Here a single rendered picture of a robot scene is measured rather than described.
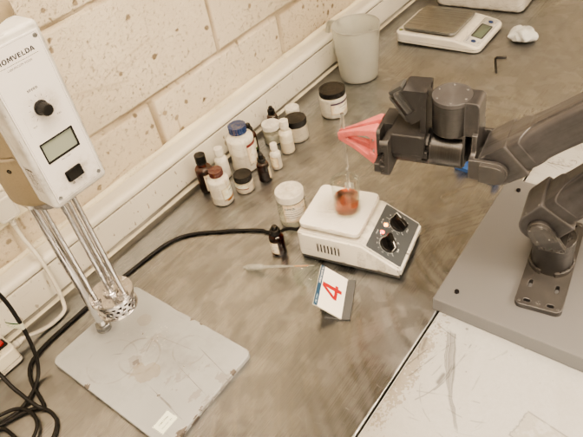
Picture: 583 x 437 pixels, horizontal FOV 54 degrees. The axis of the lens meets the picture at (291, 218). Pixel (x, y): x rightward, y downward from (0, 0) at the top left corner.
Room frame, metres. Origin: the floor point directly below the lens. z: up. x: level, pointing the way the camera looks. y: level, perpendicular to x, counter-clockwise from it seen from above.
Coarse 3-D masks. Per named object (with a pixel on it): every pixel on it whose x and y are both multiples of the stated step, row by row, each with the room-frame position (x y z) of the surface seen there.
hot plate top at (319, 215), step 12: (324, 192) 0.85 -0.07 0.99; (360, 192) 0.83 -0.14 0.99; (372, 192) 0.83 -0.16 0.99; (312, 204) 0.83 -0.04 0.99; (324, 204) 0.82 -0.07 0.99; (372, 204) 0.80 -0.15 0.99; (312, 216) 0.80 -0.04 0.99; (324, 216) 0.79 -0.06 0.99; (336, 216) 0.78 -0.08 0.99; (360, 216) 0.77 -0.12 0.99; (312, 228) 0.77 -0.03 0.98; (324, 228) 0.76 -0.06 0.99; (336, 228) 0.75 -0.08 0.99; (348, 228) 0.74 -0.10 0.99; (360, 228) 0.74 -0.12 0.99
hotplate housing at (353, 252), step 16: (368, 224) 0.76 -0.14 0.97; (304, 240) 0.78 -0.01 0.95; (320, 240) 0.76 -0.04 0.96; (336, 240) 0.74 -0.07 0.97; (352, 240) 0.73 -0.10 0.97; (320, 256) 0.76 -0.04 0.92; (336, 256) 0.74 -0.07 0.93; (352, 256) 0.72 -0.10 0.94; (368, 256) 0.71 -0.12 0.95; (384, 272) 0.69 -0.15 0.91; (400, 272) 0.68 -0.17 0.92
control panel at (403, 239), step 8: (384, 208) 0.80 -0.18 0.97; (392, 208) 0.80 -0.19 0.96; (384, 216) 0.78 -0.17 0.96; (392, 216) 0.79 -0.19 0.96; (408, 224) 0.77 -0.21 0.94; (416, 224) 0.78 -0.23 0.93; (376, 232) 0.75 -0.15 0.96; (384, 232) 0.75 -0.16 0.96; (392, 232) 0.75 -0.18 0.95; (400, 232) 0.75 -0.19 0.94; (408, 232) 0.76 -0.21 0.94; (368, 240) 0.73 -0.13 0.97; (376, 240) 0.73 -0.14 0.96; (400, 240) 0.74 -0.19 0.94; (408, 240) 0.74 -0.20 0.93; (376, 248) 0.71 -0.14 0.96; (400, 248) 0.72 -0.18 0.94; (408, 248) 0.72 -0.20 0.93; (384, 256) 0.70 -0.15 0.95; (392, 256) 0.70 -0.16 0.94; (400, 256) 0.70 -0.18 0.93; (400, 264) 0.69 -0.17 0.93
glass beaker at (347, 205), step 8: (336, 176) 0.81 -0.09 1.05; (344, 176) 0.82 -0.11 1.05; (352, 176) 0.81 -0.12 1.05; (336, 184) 0.81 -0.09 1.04; (344, 184) 0.82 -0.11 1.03; (352, 184) 0.81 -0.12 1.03; (336, 192) 0.78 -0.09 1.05; (344, 192) 0.77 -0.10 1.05; (352, 192) 0.77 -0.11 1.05; (336, 200) 0.78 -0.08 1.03; (344, 200) 0.77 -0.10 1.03; (352, 200) 0.77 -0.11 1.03; (360, 200) 0.79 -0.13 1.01; (336, 208) 0.78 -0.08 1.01; (344, 208) 0.77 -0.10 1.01; (352, 208) 0.77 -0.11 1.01; (360, 208) 0.78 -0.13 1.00; (344, 216) 0.77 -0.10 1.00; (352, 216) 0.77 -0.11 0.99
